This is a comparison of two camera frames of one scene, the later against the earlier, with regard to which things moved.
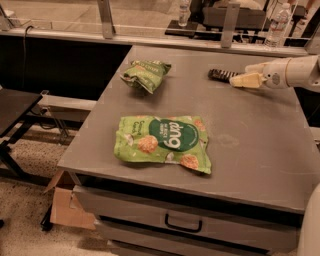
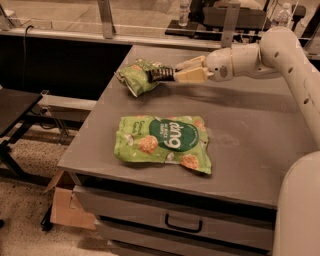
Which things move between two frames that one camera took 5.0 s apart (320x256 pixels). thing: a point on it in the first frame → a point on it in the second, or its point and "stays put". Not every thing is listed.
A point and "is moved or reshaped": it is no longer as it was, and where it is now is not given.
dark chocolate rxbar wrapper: x=223 y=76 is moved or reshaped
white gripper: x=275 y=75 → x=219 y=66
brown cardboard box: x=61 y=210 stays put
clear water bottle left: x=184 y=12 stays put
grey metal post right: x=230 y=20 stays put
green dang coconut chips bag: x=179 y=140 stays put
